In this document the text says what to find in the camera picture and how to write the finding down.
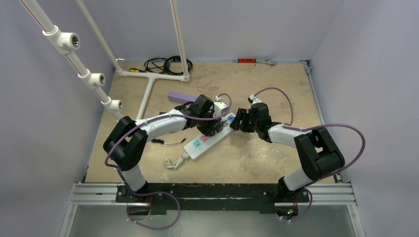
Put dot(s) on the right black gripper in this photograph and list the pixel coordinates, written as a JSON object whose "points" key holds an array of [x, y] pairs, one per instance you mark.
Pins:
{"points": [[242, 119]]}

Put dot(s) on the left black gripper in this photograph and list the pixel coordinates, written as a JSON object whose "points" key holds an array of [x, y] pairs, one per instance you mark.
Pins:
{"points": [[210, 130]]}

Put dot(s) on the white power strip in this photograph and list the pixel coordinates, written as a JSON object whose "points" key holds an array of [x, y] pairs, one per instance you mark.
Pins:
{"points": [[201, 144]]}

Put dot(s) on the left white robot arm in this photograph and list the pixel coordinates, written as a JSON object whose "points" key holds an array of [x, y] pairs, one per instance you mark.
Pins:
{"points": [[126, 143]]}

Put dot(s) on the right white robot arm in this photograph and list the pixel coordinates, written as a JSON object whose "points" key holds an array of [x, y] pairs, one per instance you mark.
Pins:
{"points": [[318, 154]]}

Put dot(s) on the purple rectangular box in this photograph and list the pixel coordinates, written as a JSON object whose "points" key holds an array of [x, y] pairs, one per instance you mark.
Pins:
{"points": [[180, 98]]}

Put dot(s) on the red adjustable wrench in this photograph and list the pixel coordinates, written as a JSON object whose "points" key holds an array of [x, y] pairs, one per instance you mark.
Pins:
{"points": [[266, 61]]}

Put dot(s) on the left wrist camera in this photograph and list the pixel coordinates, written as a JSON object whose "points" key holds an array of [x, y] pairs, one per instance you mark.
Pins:
{"points": [[219, 107]]}

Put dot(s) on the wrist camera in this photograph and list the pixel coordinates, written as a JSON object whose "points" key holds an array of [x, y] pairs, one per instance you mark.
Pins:
{"points": [[219, 107], [252, 99]]}

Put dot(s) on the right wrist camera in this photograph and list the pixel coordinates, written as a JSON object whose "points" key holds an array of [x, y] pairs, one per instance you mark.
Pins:
{"points": [[252, 99]]}

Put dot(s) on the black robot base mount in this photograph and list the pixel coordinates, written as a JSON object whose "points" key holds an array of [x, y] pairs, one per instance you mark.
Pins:
{"points": [[259, 197]]}

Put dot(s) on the yellow handled screwdriver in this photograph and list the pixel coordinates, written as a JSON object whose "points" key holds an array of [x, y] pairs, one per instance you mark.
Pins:
{"points": [[136, 70]]}

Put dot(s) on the aluminium rail frame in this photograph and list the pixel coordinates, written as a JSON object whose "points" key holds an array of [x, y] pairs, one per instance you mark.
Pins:
{"points": [[237, 175]]}

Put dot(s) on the white pvc pipe frame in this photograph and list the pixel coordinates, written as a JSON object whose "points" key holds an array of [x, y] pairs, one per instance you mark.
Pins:
{"points": [[66, 44]]}

